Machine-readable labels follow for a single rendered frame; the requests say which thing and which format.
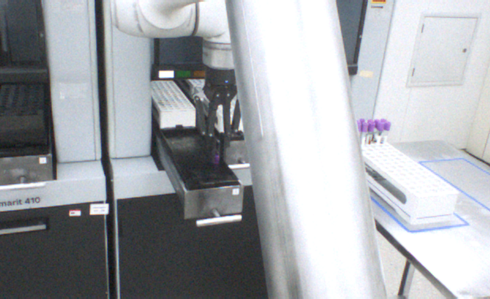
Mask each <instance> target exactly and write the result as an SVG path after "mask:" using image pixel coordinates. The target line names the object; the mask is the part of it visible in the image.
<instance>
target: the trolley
mask: <svg viewBox="0 0 490 299"><path fill-rule="evenodd" d="M388 144H390V145H391V146H393V147H394V148H395V149H396V150H398V151H399V152H401V153H403V154H404V155H406V156H407V157H408V158H411V159H412V160H414V161H415V162H416V163H417V164H419V165H420V166H421V167H422V168H424V169H426V170H427V171H429V172H431V173H432V174H433V175H435V176H437V177H438V178H440V179H441V180H442V181H444V182H445V183H447V184H448V185H450V186H451V187H452V188H453V189H455V190H456V191H458V197H457V201H456V204H455V208H454V213H453V216H452V219H451V220H448V221H441V222H437V221H435V223H428V224H421V225H411V224H409V223H408V222H407V221H406V220H405V219H404V218H403V217H402V216H401V215H400V214H398V213H397V211H396V210H395V209H394V208H393V207H392V206H390V205H389V203H388V202H386V201H385V200H384V199H383V198H382V197H381V196H379V195H378V194H377V193H376V192H375V191H373V190H372V189H370V187H368V190H369V194H370V199H371V208H373V213H374V218H375V227H376V229H377V230H378V231H379V232H380V233H381V234H382V235H383V236H384V237H385V238H386V239H387V240H388V242H389V243H390V244H392V245H393V246H394V247H395V248H396V249H397V250H398V251H399V252H400V253H401V254H402V255H403V256H404V257H405V258H406V261H405V266H404V270H403V273H402V277H401V283H400V286H399V290H398V295H394V296H389V297H388V299H407V298H408V294H409V291H410V288H411V285H412V281H413V276H414V272H415V269H417V270H418V271H419V272H420V273H421V274H422V275H423V276H424V278H425V279H426V280H428V281H429V282H430V283H431V284H432V285H433V286H434V287H435V288H436V289H437V290H438V291H439V292H440V293H441V294H442V295H443V296H444V297H445V298H446V299H490V167H489V166H488V165H486V164H485V163H483V162H481V161H479V160H477V159H476V158H474V157H472V156H470V155H468V154H467V153H464V152H462V151H461V150H459V149H457V148H456V147H454V146H453V145H451V144H450V143H449V142H445V141H443V140H442V139H440V140H427V141H415V142H390V143H388Z"/></svg>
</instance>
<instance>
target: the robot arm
mask: <svg viewBox="0 0 490 299"><path fill-rule="evenodd" d="M111 14H112V23H113V25H114V26H115V27H116V28H118V30H119V31H121V32H124V34H127V35H130V36H136V37H141V38H176V37H181V36H199V37H203V62H204V64H205V85H204V87H203V89H202V91H201V92H200V93H197V94H196V93H193V94H192V97H193V99H194V102H195V107H196V114H197V121H198V131H199V133H201V134H202V135H206V140H205V145H206V148H207V149H208V150H209V160H210V162H211V163H214V161H215V146H216V136H215V135H214V134H213V130H214V123H215V118H216V113H217V107H218V105H221V104H222V106H223V120H224V132H221V133H220V153H219V155H221V156H222V158H223V159H224V161H225V162H226V157H227V148H229V146H230V137H231V136H232V134H233V133H237V132H238V130H239V125H240V121H241V117H242V122H243V133H244V139H245V145H246V147H247V153H248V159H249V165H250V171H251V182H252V188H253V194H254V205H255V211H256V217H257V222H258V228H259V233H260V239H261V246H262V256H263V263H264V268H265V274H266V285H267V291H268V297H269V299H388V297H387V291H386V283H385V278H384V273H383V265H382V260H381V255H380V250H379V241H378V236H377V232H376V227H375V218H374V213H373V208H371V199H370V194H369V190H368V181H367V176H366V171H365V167H364V157H363V153H362V148H361V142H360V134H359V129H358V124H357V119H356V111H355V105H353V101H352V92H351V87H350V82H349V74H348V68H347V63H346V59H345V49H344V45H343V40H342V35H341V26H340V22H339V17H338V11H337V3H336V0H111ZM235 95H236V102H235V107H234V112H233V116H232V123H231V112H230V109H231V101H232V99H233V98H234V97H235ZM204 96H206V98H207V99H208V100H209V113H208V119H207V124H206V128H205V115H204V106H203V103H202V101H204Z"/></svg>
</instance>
